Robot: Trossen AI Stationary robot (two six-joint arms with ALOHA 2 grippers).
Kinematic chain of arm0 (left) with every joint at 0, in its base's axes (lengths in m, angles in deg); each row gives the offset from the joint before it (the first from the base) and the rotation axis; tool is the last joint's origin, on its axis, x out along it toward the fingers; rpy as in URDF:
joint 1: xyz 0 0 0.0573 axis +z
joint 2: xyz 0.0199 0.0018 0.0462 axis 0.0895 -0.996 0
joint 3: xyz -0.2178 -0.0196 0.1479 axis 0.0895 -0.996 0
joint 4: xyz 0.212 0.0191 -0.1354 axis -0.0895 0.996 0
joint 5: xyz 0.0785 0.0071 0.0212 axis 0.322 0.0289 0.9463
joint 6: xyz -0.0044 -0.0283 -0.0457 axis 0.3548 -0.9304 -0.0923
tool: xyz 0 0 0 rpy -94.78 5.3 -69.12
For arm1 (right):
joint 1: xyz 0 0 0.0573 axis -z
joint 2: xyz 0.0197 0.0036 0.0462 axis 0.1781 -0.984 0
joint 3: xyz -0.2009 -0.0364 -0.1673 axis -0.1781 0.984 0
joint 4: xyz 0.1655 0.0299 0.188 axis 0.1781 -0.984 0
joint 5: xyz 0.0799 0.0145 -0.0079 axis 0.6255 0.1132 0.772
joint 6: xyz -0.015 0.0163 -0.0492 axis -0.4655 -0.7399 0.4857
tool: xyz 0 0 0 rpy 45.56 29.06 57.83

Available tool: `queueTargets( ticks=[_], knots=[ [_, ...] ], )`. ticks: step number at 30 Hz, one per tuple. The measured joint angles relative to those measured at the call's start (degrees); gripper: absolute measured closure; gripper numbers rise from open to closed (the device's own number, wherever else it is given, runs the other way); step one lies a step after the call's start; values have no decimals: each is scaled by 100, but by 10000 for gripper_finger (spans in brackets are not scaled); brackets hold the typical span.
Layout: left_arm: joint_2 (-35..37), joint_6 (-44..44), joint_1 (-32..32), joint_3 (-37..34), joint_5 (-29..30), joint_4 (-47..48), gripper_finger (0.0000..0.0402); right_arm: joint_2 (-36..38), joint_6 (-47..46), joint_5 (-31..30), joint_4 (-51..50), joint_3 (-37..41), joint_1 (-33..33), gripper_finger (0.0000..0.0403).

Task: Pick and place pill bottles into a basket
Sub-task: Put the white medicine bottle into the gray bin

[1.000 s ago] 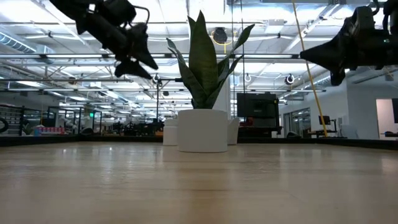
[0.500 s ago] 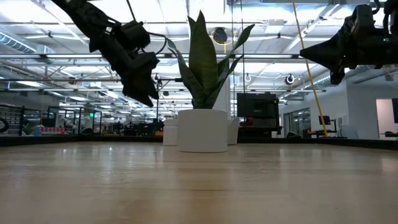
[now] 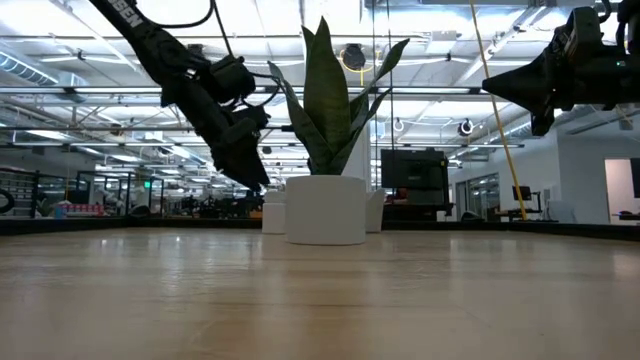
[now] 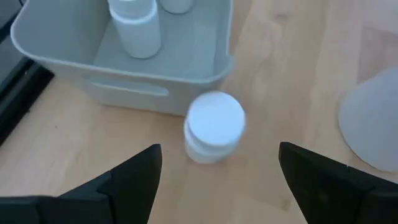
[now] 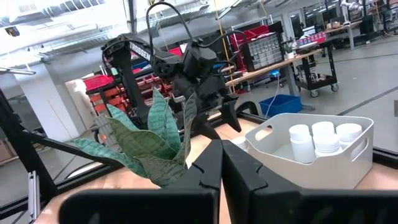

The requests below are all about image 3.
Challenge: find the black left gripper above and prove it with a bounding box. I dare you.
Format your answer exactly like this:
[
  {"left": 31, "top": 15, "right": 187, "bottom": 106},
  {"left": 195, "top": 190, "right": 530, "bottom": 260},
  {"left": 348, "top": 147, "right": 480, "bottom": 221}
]
[{"left": 172, "top": 74, "right": 272, "bottom": 193}]

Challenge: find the row of red boxes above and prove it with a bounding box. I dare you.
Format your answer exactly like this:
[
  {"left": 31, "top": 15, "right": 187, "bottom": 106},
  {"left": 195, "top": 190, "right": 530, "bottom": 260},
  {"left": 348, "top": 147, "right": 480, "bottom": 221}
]
[{"left": 62, "top": 203, "right": 106, "bottom": 217}]

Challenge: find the white plastic basket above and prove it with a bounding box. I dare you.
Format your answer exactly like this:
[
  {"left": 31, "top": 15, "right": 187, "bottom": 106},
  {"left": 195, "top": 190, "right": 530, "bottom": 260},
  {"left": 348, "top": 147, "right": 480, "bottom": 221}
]
[{"left": 364, "top": 187, "right": 387, "bottom": 234}]

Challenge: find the white round plant pot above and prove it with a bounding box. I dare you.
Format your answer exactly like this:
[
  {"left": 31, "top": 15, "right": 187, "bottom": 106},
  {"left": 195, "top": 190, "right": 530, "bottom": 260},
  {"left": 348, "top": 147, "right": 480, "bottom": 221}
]
[{"left": 285, "top": 174, "right": 369, "bottom": 247}]

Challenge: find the yellow slanted pole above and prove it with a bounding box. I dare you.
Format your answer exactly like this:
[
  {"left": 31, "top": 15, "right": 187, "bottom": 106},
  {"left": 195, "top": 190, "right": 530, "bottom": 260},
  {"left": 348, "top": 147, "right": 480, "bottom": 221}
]
[{"left": 468, "top": 0, "right": 528, "bottom": 221}]

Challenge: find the long ceiling light bar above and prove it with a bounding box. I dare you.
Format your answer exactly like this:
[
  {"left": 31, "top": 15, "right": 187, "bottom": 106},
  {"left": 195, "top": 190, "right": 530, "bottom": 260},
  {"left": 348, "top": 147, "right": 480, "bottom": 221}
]
[{"left": 0, "top": 85, "right": 484, "bottom": 96}]

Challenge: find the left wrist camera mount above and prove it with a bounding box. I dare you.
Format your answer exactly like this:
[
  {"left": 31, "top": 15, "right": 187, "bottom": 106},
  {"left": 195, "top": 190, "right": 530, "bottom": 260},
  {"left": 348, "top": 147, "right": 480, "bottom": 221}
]
[{"left": 208, "top": 53, "right": 257, "bottom": 104}]

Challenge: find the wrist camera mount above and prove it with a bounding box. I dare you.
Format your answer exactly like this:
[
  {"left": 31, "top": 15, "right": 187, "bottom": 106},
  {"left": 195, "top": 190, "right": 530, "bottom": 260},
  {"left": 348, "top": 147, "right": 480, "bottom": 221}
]
[
  {"left": 208, "top": 53, "right": 257, "bottom": 104},
  {"left": 552, "top": 5, "right": 604, "bottom": 51}
]

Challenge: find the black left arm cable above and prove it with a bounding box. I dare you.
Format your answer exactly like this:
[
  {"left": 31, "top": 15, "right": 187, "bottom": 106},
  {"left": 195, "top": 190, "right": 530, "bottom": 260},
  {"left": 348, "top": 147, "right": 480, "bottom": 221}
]
[{"left": 149, "top": 0, "right": 281, "bottom": 109}]

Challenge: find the white pill bottle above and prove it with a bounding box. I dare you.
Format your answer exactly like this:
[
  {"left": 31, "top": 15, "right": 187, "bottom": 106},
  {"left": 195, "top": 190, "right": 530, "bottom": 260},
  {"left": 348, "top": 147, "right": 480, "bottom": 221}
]
[{"left": 261, "top": 191, "right": 288, "bottom": 235}]

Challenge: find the green snake plant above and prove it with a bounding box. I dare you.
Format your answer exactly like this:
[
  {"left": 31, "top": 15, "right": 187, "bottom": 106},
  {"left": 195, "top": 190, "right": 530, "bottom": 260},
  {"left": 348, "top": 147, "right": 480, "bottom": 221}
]
[{"left": 267, "top": 17, "right": 411, "bottom": 176}]

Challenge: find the black monitor cart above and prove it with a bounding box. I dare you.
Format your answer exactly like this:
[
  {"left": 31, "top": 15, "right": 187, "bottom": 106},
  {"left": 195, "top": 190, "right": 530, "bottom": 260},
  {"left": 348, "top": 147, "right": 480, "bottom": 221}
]
[{"left": 380, "top": 148, "right": 454, "bottom": 224}]

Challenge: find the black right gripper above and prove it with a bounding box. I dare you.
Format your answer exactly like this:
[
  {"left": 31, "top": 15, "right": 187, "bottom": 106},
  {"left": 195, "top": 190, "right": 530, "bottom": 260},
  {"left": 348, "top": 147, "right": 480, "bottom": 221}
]
[{"left": 481, "top": 48, "right": 640, "bottom": 138}]

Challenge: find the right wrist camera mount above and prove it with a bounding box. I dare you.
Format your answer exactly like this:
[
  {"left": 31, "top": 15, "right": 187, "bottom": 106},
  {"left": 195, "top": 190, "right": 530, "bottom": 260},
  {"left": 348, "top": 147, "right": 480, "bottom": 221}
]
[{"left": 552, "top": 5, "right": 604, "bottom": 51}]

